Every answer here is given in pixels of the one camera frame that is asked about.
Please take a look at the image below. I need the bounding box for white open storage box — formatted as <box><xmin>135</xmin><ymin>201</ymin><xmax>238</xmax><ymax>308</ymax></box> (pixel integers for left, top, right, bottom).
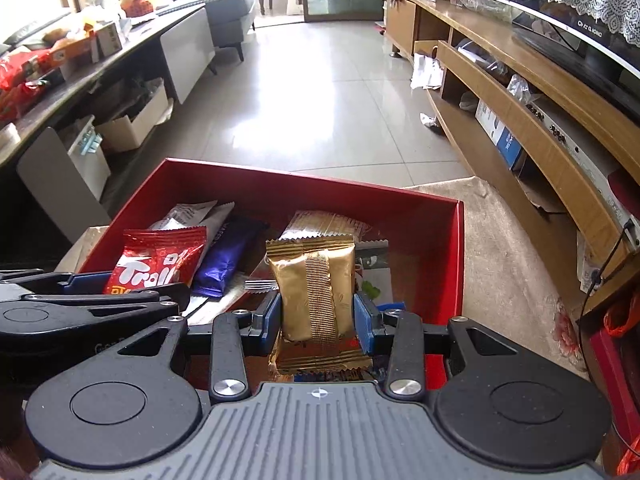
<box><xmin>95</xmin><ymin>80</ymin><xmax>173</xmax><ymax>153</ymax></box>

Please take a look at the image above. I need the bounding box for cardboard box of goods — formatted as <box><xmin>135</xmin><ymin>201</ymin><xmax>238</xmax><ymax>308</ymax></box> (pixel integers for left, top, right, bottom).
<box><xmin>50</xmin><ymin>20</ymin><xmax>123</xmax><ymax>67</ymax></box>

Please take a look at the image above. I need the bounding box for silver snack packet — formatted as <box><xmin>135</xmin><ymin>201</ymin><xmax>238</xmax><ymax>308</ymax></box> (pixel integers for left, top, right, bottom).
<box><xmin>150</xmin><ymin>200</ymin><xmax>236</xmax><ymax>241</ymax></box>

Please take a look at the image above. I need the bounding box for blue white box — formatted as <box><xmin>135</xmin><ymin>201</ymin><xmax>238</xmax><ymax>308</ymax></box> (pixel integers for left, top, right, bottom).
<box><xmin>475</xmin><ymin>97</ymin><xmax>516</xmax><ymax>168</ymax></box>

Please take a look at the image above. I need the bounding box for tan snack packet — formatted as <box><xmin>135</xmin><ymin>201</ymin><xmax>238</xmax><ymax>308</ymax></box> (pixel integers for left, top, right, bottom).
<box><xmin>277</xmin><ymin>210</ymin><xmax>372</xmax><ymax>243</ymax></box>

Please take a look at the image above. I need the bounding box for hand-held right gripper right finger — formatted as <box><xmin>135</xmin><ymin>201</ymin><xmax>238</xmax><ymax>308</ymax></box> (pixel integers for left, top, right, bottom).
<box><xmin>352</xmin><ymin>292</ymin><xmax>551</xmax><ymax>403</ymax></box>

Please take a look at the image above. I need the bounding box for black cable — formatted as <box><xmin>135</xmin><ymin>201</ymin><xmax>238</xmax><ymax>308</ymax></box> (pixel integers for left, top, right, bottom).
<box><xmin>579</xmin><ymin>222</ymin><xmax>632</xmax><ymax>322</ymax></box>

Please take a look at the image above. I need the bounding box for red orange bag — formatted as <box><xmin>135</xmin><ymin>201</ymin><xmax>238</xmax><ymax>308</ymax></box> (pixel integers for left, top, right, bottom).
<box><xmin>582</xmin><ymin>302</ymin><xmax>640</xmax><ymax>478</ymax></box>

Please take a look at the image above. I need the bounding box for flat screen television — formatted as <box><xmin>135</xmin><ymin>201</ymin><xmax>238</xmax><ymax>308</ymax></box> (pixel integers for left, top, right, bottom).
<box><xmin>495</xmin><ymin>0</ymin><xmax>640</xmax><ymax>121</ymax></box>

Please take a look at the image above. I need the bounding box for red cardboard box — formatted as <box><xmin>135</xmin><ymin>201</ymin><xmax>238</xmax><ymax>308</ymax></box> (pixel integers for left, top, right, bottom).
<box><xmin>77</xmin><ymin>157</ymin><xmax>466</xmax><ymax>393</ymax></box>

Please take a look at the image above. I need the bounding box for red snack packet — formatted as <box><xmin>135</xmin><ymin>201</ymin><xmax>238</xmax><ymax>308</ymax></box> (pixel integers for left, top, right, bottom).
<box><xmin>103</xmin><ymin>226</ymin><xmax>208</xmax><ymax>295</ymax></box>

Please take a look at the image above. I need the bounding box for wooden television cabinet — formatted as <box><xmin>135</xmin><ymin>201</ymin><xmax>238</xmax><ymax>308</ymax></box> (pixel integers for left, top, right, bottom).
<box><xmin>385</xmin><ymin>0</ymin><xmax>640</xmax><ymax>311</ymax></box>

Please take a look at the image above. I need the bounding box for gold snack packet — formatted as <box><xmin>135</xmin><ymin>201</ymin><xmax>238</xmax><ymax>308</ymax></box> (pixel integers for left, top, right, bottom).
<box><xmin>265</xmin><ymin>234</ymin><xmax>373</xmax><ymax>373</ymax></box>

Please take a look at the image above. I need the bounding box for green white snack packet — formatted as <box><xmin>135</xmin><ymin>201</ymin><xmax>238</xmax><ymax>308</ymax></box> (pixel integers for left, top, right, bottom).
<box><xmin>356</xmin><ymin>240</ymin><xmax>396</xmax><ymax>306</ymax></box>

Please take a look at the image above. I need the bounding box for red plastic bag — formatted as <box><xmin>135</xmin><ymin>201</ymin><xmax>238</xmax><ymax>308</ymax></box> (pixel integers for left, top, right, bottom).
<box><xmin>0</xmin><ymin>52</ymin><xmax>51</xmax><ymax>121</ymax></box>

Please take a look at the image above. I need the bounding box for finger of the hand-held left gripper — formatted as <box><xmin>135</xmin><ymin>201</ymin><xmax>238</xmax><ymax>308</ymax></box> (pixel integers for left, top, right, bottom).
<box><xmin>22</xmin><ymin>281</ymin><xmax>187</xmax><ymax>318</ymax></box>
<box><xmin>0</xmin><ymin>268</ymin><xmax>115</xmax><ymax>297</ymax></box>

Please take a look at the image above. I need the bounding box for white paper bag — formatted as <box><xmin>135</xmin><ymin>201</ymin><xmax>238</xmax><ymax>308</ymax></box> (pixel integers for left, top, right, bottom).
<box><xmin>410</xmin><ymin>52</ymin><xmax>443</xmax><ymax>91</ymax></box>

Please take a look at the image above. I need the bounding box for grey sofa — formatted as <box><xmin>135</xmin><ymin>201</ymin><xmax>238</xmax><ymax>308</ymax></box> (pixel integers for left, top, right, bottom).
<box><xmin>205</xmin><ymin>0</ymin><xmax>258</xmax><ymax>63</ymax></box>

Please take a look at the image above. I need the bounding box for blue wafer packet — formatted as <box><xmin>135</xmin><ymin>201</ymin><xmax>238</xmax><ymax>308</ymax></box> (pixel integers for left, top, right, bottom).
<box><xmin>191</xmin><ymin>216</ymin><xmax>268</xmax><ymax>298</ymax></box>

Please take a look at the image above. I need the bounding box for silver media player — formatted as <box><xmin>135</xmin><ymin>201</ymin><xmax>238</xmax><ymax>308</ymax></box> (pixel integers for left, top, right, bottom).
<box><xmin>530</xmin><ymin>100</ymin><xmax>640</xmax><ymax>248</ymax></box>

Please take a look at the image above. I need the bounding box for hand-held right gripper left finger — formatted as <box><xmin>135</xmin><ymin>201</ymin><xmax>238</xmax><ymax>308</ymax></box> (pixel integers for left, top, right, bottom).
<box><xmin>100</xmin><ymin>292</ymin><xmax>281</xmax><ymax>403</ymax></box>

